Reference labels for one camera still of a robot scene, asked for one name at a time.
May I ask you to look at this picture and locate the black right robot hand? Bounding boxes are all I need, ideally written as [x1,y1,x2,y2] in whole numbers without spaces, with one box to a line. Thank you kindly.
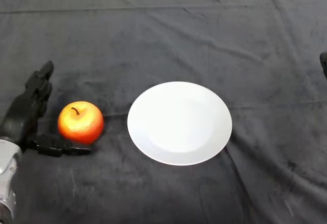
[319,52,327,80]

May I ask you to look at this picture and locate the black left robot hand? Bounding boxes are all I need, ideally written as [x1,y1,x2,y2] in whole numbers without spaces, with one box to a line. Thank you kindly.
[0,60,92,158]

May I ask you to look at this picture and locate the red yellow apple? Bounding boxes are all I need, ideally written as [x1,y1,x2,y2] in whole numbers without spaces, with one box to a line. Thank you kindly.
[57,101,105,145]

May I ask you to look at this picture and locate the white round plate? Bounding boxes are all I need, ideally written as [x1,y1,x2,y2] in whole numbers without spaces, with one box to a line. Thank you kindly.
[127,81,233,166]

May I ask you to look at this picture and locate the black velvet table cloth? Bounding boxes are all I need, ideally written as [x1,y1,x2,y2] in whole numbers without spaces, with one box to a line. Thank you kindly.
[0,0,327,224]

